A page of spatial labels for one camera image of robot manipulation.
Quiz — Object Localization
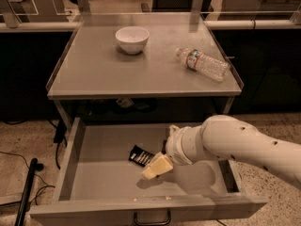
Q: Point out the white horizontal rail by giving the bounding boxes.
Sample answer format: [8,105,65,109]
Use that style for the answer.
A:
[0,19,301,33]

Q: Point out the grey open drawer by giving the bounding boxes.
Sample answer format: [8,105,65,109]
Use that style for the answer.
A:
[29,119,267,226]

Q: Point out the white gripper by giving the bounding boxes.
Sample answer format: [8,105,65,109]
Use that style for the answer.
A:
[141,124,193,180]

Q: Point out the black pole on floor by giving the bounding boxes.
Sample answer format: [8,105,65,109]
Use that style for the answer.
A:
[14,158,43,226]

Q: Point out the black rxbar chocolate wrapper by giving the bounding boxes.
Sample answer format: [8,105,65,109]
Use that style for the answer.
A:
[129,145,154,167]

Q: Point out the grey counter cabinet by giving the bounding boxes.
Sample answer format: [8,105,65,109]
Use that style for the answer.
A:
[47,13,243,126]

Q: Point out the white ceramic bowl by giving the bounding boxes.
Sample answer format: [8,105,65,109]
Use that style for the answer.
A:
[115,26,150,55]

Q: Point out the clear plastic water bottle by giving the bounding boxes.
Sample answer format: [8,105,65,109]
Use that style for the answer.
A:
[176,48,230,83]

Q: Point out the black floor cable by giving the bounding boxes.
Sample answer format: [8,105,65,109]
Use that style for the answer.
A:
[0,120,69,207]

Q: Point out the white tag under counter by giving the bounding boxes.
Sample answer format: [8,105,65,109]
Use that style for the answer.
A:
[116,98,134,108]

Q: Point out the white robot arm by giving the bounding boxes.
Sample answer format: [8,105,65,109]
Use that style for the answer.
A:
[142,115,301,189]

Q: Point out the black drawer handle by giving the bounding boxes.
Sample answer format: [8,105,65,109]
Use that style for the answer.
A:
[134,209,171,226]

